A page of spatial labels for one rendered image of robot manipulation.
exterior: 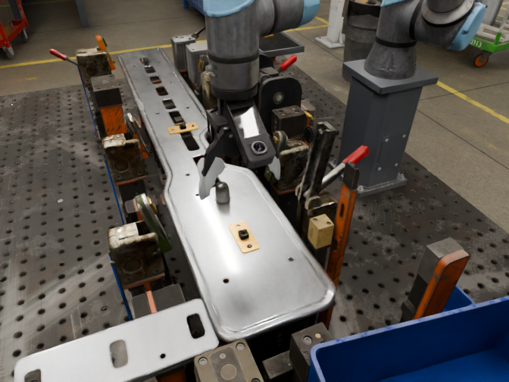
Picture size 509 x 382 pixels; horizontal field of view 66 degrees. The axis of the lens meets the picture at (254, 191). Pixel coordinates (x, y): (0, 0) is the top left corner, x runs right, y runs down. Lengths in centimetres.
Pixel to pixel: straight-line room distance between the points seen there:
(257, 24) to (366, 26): 324
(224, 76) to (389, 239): 84
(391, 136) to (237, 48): 84
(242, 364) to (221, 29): 44
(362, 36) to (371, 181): 257
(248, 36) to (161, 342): 47
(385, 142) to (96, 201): 97
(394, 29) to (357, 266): 66
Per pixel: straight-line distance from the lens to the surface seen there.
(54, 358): 71
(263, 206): 86
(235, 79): 59
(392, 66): 125
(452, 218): 142
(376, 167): 137
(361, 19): 380
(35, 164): 173
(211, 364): 57
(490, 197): 285
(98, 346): 69
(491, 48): 469
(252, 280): 72
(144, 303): 74
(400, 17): 121
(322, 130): 74
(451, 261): 54
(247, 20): 57
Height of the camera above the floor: 157
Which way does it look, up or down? 39 degrees down
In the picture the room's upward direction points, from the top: straight up
